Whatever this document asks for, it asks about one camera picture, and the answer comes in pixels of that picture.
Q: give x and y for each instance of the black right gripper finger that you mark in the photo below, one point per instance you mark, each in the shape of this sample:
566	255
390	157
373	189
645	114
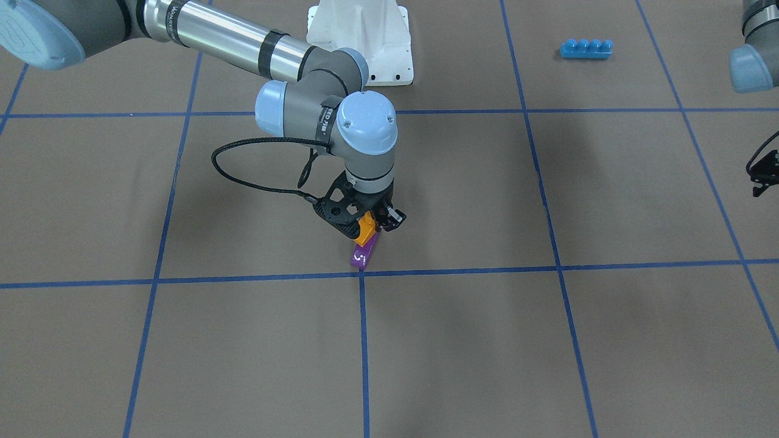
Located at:
390	218

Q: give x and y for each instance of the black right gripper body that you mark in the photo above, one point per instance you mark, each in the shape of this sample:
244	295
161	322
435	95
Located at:
377	203

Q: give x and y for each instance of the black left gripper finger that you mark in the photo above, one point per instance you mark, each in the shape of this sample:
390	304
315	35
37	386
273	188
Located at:
758	189

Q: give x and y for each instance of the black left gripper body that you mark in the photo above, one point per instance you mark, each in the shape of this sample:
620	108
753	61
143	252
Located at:
765	168

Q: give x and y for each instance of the orange trapezoid block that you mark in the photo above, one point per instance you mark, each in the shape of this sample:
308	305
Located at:
367	228

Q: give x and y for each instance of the purple trapezoid block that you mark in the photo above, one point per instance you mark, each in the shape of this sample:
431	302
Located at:
362	253

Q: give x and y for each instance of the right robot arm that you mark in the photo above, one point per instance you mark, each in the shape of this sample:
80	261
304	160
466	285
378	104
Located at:
309	95

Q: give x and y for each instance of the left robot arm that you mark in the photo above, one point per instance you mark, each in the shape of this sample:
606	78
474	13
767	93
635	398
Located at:
753	67

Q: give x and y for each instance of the long blue block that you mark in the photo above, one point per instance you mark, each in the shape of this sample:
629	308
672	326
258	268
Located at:
585	49

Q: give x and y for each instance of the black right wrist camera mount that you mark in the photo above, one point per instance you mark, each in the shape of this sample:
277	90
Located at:
342	207

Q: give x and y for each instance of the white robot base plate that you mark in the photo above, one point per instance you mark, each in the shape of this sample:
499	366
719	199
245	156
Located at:
389	63

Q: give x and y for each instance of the white pedestal column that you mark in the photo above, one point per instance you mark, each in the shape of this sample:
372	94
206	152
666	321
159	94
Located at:
373	28

